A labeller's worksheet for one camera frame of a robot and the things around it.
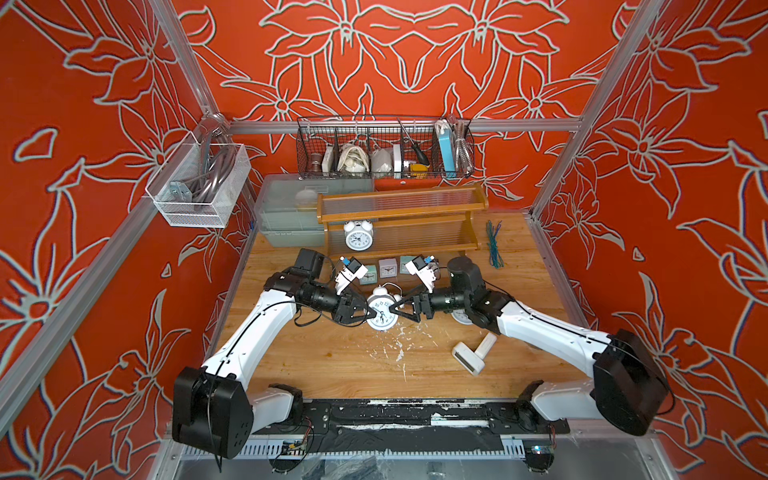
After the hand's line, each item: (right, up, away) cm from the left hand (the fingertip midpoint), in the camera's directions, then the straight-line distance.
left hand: (369, 309), depth 72 cm
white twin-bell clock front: (-4, +18, +13) cm, 23 cm away
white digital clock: (+26, -15, +6) cm, 31 cm away
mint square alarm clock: (-1, +5, +23) cm, 23 cm away
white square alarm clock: (+5, +8, +25) cm, 26 cm away
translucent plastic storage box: (-29, +29, +26) cm, 49 cm away
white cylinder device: (+32, -12, +9) cm, 36 cm away
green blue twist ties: (+44, +10, +32) cm, 55 cm away
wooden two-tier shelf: (+11, +23, +25) cm, 35 cm away
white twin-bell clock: (+3, +2, -3) cm, 4 cm away
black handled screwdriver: (+15, +46, +23) cm, 53 cm away
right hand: (+6, +1, -1) cm, 6 cm away
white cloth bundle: (-6, +41, +18) cm, 45 cm away
